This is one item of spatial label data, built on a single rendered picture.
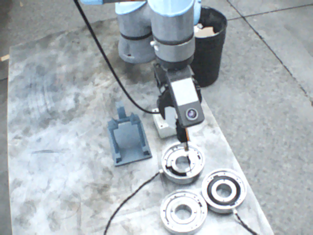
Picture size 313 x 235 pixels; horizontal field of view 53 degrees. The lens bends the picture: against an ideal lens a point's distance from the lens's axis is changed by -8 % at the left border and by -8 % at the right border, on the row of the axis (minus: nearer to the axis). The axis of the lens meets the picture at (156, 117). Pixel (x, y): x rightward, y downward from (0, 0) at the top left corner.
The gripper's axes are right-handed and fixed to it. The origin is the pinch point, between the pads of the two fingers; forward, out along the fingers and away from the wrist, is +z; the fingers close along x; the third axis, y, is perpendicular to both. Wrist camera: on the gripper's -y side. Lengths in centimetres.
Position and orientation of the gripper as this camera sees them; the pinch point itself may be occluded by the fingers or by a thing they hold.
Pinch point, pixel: (180, 125)
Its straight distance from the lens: 76.8
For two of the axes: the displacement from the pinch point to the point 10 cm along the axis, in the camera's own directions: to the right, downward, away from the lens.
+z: 0.8, 6.3, 7.7
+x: -9.6, 2.4, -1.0
